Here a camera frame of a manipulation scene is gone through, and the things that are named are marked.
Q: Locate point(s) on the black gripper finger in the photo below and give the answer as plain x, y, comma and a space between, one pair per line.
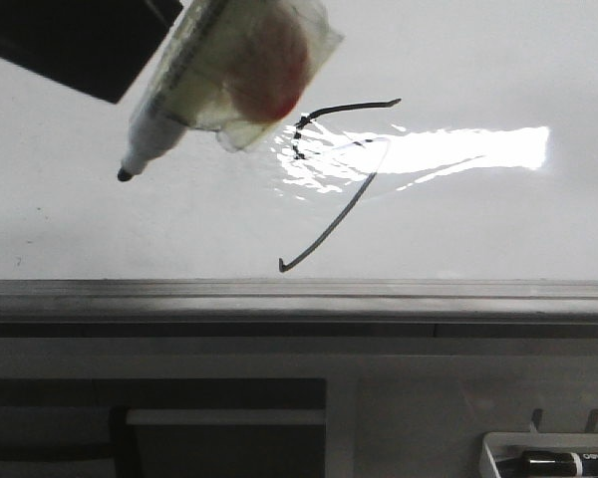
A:
95, 47

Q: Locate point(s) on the white whiteboard marker with tape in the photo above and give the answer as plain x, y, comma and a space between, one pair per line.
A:
234, 68

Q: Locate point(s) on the white whiteboard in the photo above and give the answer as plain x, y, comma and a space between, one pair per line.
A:
486, 167

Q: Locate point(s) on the white marker tray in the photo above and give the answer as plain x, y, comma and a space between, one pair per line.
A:
497, 446

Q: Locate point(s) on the black marker in tray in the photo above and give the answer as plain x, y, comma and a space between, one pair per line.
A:
540, 463

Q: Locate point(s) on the aluminium whiteboard frame rail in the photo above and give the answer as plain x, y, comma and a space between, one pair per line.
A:
302, 308

